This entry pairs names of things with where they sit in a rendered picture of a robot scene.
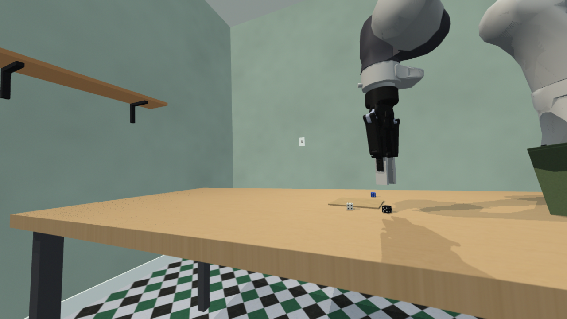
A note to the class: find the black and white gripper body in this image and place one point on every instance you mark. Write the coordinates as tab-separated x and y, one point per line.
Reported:
381	99

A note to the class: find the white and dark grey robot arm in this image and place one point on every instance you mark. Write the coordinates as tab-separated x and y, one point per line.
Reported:
533	32

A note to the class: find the tan square mat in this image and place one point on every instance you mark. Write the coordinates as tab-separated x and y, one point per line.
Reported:
358	202

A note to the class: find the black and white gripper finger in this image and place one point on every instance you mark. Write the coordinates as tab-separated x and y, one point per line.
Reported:
376	136
392	146

